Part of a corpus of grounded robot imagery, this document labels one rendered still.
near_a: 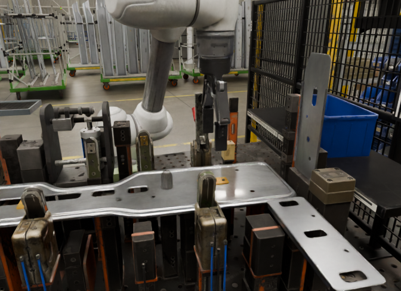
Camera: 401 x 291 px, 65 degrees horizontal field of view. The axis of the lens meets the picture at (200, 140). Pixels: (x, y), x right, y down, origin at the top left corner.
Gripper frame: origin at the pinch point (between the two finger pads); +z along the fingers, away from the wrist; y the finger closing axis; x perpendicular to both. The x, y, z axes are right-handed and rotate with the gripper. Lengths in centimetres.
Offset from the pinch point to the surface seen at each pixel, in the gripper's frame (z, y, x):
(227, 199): 13.1, 9.8, 1.2
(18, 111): -3, -27, -54
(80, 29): -18, -962, -167
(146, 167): 12.8, -12.7, -17.6
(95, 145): 4.8, -13.4, -31.5
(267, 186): 13.2, 5.5, 13.6
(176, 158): 43, -88, 1
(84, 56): 58, -957, -165
